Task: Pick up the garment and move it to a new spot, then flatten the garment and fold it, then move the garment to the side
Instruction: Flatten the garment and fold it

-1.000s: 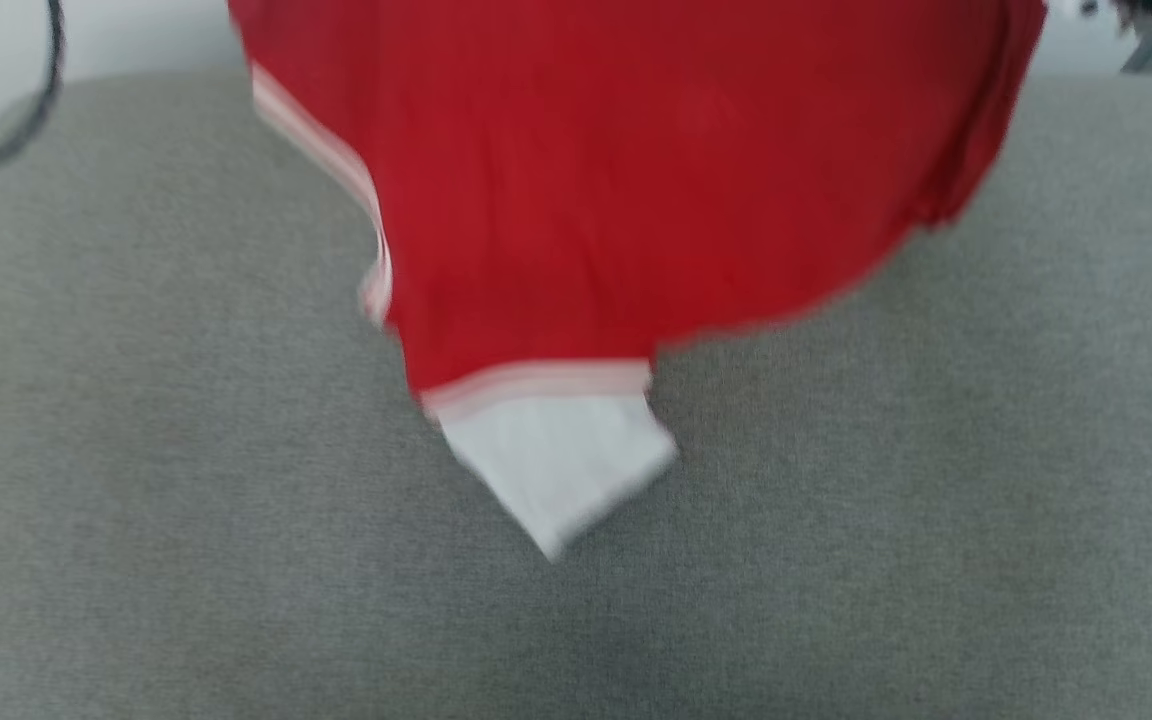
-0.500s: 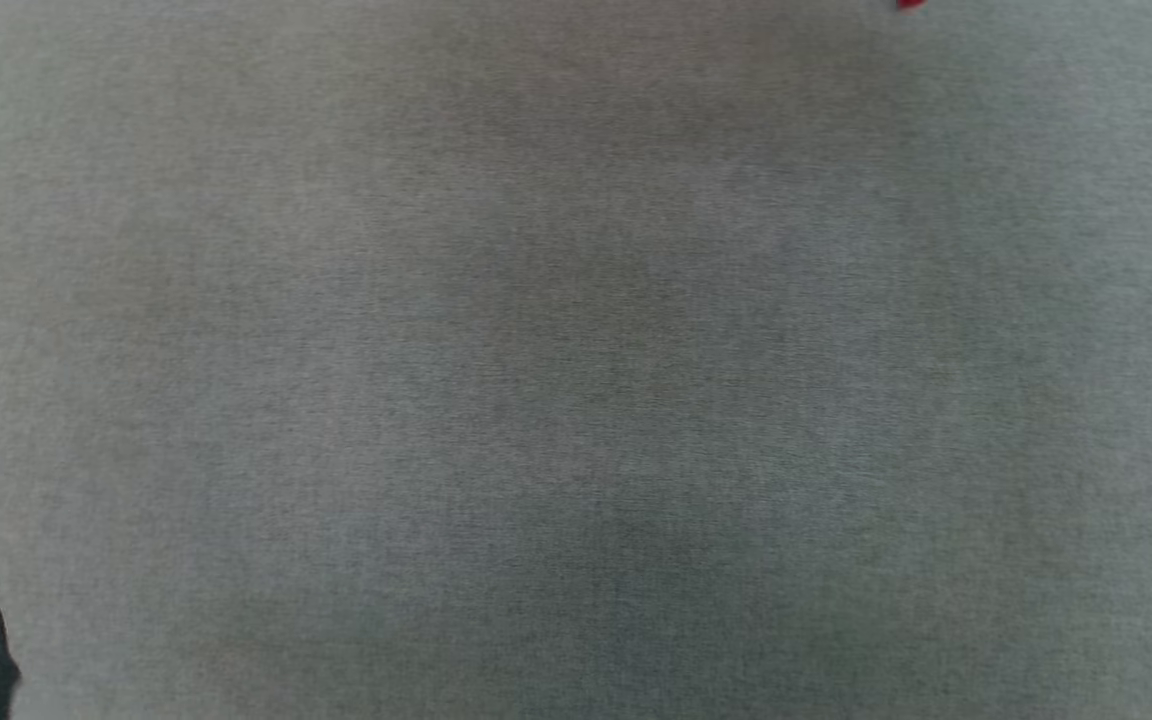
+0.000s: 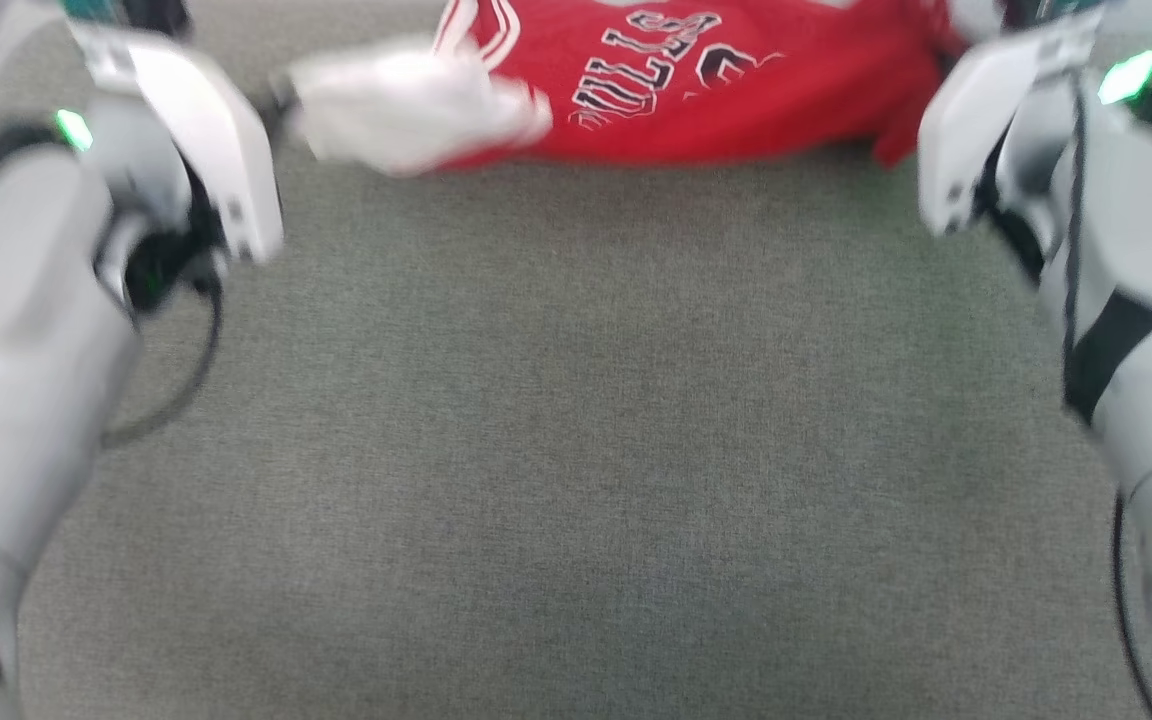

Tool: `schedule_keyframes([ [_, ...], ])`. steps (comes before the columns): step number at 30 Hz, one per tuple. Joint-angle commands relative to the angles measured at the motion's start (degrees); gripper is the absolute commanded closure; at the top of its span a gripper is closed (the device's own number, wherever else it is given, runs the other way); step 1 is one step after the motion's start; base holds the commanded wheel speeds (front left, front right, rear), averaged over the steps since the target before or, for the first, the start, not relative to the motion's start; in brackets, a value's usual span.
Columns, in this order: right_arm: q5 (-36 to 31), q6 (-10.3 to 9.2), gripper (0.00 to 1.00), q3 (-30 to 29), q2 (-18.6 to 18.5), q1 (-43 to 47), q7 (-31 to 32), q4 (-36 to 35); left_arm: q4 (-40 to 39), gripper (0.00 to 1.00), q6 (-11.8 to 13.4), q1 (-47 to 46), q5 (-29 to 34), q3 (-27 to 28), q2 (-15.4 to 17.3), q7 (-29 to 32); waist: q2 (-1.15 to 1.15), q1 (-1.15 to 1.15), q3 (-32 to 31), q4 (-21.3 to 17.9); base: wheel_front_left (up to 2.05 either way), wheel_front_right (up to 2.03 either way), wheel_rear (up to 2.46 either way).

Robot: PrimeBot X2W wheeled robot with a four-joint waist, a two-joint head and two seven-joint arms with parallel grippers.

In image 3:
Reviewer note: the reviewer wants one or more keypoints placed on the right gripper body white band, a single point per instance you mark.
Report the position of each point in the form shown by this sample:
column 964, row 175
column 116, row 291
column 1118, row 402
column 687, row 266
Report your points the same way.
column 976, row 110

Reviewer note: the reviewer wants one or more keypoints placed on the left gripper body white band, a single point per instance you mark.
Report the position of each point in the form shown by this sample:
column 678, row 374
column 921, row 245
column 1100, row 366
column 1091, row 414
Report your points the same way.
column 206, row 130

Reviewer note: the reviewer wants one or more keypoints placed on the red basketball jersey white trim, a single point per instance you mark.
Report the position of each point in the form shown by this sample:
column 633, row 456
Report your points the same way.
column 736, row 90

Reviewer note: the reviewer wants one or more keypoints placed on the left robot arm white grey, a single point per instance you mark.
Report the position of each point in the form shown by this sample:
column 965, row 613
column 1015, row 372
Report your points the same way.
column 26, row 350

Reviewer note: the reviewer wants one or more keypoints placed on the grey fabric sofa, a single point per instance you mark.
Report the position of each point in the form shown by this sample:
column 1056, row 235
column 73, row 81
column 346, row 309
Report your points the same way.
column 576, row 450

